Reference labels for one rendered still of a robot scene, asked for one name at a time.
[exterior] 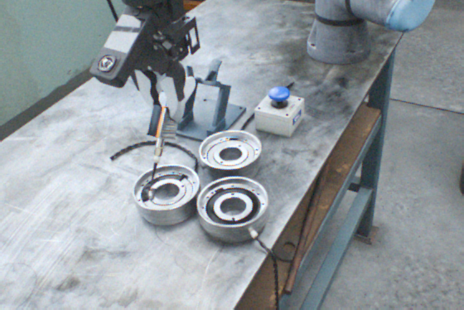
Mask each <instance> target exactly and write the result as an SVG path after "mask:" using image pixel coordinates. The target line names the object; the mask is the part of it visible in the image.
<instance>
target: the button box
mask: <svg viewBox="0 0 464 310"><path fill-rule="evenodd" d="M254 112H255V129H257V130H260V131H264V132H265V133H274V134H277V135H280V136H283V137H285V138H290V136H291V135H292V133H294V131H295V129H296V128H297V127H298V125H299V124H300V123H301V122H302V120H303V119H304V98H297V97H294V96H290V98H288V99H286V100H284V101H283V102H282V103H281V104H277V103H276V101H274V100H271V99H270V98H269V97H268V95H267V96H266V97H265V98H264V99H263V101H262V102H261V103H260V104H259V105H258V107H257V108H255V110H254Z"/></svg>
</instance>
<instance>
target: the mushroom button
mask: <svg viewBox="0 0 464 310"><path fill-rule="evenodd" d="M268 97H269V98H270V99H271V100H274V101H276V103H277V104H281V103H282V102H283V101H284V100H286V99H288V98H290V91H289V89H288V88H284V87H275V88H272V89H270V91H269V92H268Z"/></svg>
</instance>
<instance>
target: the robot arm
mask: <svg viewBox="0 0 464 310"><path fill-rule="evenodd" d="M435 1H436V0H316V12H315V21H314V23H313V27H312V29H311V32H310V35H309V38H308V41H307V52H308V54H309V56H310V57H312V58H313V59H316V60H318V61H320V62H323V63H327V64H341V65H349V64H354V63H357V62H359V61H363V60H365V59H366V58H367V57H368V56H370V53H371V48H372V40H371V37H370V29H369V27H368V23H367V21H368V22H372V23H375V24H378V25H380V26H382V27H385V28H387V29H388V30H395V31H399V32H402V33H405V32H410V31H412V30H414V29H415V28H417V26H420V25H421V23H422V22H423V21H424V20H425V17H427V16H428V14H429V12H430V11H431V9H432V8H433V4H434V2H435ZM122 3H123V4H125V5H127V6H126V7H125V8H124V10H123V13H122V15H121V17H120V18H119V19H118V22H117V23H116V25H115V27H114V28H113V31H112V32H111V33H110V35H109V37H108V40H107V41H106V42H105V43H104V45H103V48H102V50H101V51H100V53H99V54H98V57H97V58H96V60H95V61H94V63H93V65H92V67H91V68H90V70H89V71H90V74H91V75H93V77H94V78H95V79H96V80H98V81H99V82H100V83H102V84H104V85H111V86H113V87H115V88H118V89H120V88H123V87H124V86H125V84H126V82H127V80H128V78H129V77H131V79H132V80H133V83H134V84H135V86H136V88H137V89H138V91H139V92H140V94H141V95H142V97H143V98H144V100H145V102H146V103H147V104H148V105H149V107H150V109H152V110H153V107H154V105H159V106H162V105H161V103H160V102H159V94H160V93H161V92H162V90H163V92H164V93H165V95H166V97H167V106H168V108H169V117H170V118H171V119H174V121H175V122H176V123H179V122H180V120H181V119H182V117H183V115H184V108H185V102H186V101H187V100H188V99H189V97H190V95H191V93H192V92H193V91H194V88H195V86H196V82H195V80H194V78H193V77H186V72H185V69H184V66H183V65H182V63H180V62H179V61H182V60H183V59H184V58H186V57H187V56H188V55H189V53H191V55H193V54H195V53H196V52H197V51H198V50H199V49H200V48H201V46H200V38H199V33H198V29H197V24H196V17H195V16H192V15H186V14H185V6H184V2H183V0H122ZM186 19H188V20H187V21H186V22H185V20H186ZM193 28H195V35H196V43H195V44H194V45H192V39H191V36H190V30H191V29H193ZM186 35H187V37H186ZM188 46H190V50H189V47H188Z"/></svg>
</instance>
